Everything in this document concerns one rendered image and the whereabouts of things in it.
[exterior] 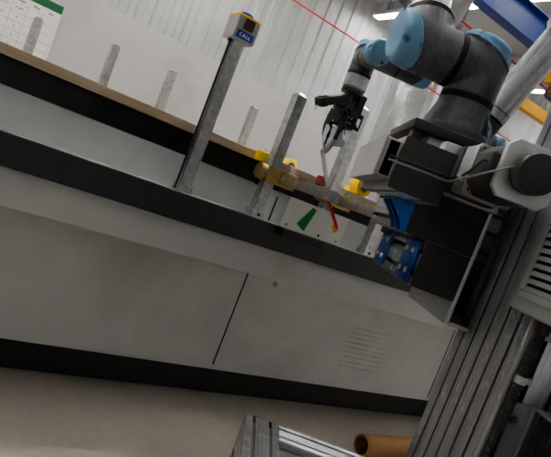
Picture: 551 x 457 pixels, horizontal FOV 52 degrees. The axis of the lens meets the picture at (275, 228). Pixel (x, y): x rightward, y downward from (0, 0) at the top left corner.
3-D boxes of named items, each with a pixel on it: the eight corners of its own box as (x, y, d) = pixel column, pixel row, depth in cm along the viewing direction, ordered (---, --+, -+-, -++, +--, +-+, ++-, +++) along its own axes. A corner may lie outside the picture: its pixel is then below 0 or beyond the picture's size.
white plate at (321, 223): (338, 246, 193) (349, 218, 192) (280, 226, 178) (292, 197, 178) (337, 246, 193) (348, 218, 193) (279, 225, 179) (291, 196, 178)
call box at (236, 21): (252, 50, 157) (262, 23, 157) (231, 38, 153) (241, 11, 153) (240, 50, 163) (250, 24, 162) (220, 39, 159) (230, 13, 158)
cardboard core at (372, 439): (424, 444, 221) (372, 441, 204) (417, 462, 221) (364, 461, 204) (410, 433, 227) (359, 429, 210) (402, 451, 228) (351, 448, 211)
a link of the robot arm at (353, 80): (357, 72, 167) (341, 72, 174) (352, 86, 168) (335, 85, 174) (374, 82, 172) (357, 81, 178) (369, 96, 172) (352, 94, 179)
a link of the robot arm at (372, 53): (409, 47, 158) (395, 54, 169) (373, 32, 156) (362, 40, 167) (398, 73, 158) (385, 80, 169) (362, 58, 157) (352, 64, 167)
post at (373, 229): (362, 276, 204) (411, 152, 201) (355, 274, 202) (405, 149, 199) (356, 273, 207) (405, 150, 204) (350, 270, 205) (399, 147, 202)
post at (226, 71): (190, 195, 160) (246, 45, 157) (176, 189, 157) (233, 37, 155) (185, 191, 164) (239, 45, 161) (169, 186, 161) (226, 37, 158)
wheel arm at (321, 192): (336, 207, 154) (342, 192, 153) (327, 203, 152) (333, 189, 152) (259, 179, 189) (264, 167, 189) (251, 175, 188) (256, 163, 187)
